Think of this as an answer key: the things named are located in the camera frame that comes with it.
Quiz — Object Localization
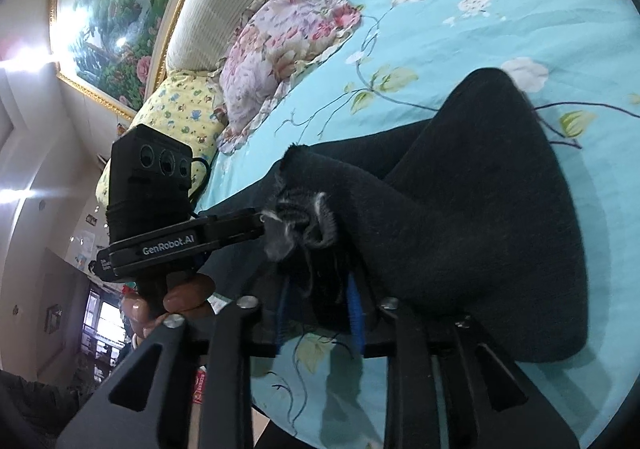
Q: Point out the black knit pants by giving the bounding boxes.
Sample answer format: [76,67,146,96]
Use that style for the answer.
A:
[203,68,588,362]

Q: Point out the left hand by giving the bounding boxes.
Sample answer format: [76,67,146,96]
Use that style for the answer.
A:
[122,275,215,343]

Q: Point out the yellow cartoon print pillow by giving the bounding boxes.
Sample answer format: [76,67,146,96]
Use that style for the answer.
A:
[94,68,229,208]

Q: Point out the gold framed landscape painting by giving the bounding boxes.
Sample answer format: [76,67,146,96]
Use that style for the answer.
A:
[49,0,184,118]

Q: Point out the pink floral pillow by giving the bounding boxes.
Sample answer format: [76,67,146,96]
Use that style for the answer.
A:
[208,0,361,155]

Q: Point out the turquoise floral bed cover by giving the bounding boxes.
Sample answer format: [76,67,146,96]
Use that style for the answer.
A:
[198,0,639,448]

